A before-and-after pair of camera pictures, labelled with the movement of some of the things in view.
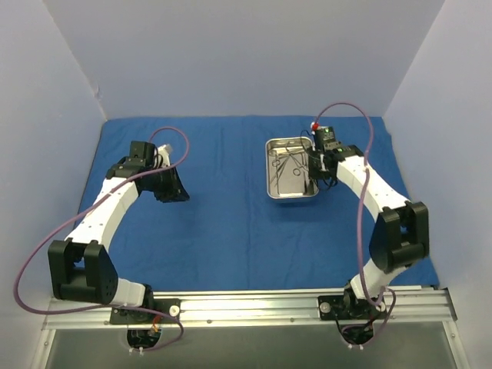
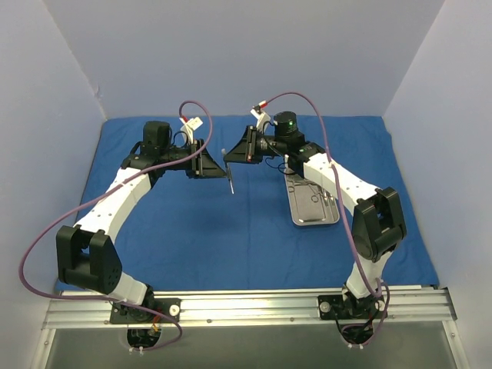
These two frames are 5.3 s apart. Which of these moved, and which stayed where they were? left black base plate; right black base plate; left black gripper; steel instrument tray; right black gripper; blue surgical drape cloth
Moved: left black gripper; right black gripper; steel instrument tray
Stayed: left black base plate; blue surgical drape cloth; right black base plate
